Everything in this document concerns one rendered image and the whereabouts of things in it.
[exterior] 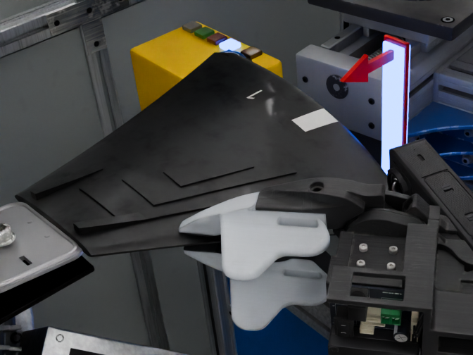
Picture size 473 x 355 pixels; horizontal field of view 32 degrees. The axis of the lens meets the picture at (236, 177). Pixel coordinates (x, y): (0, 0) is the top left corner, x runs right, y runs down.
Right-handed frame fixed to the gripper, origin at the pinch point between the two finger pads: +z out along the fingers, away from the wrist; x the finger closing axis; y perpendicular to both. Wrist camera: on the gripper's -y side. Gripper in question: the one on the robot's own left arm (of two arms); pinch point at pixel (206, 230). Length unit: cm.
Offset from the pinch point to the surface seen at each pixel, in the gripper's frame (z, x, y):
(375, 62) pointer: -8.1, 2.1, -21.5
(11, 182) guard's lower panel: 54, 49, -52
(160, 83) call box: 17.9, 17.3, -38.1
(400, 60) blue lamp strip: -9.9, 2.8, -22.8
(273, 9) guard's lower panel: 19, 45, -99
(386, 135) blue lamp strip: -8.8, 10.6, -22.8
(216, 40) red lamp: 12.3, 14.9, -43.4
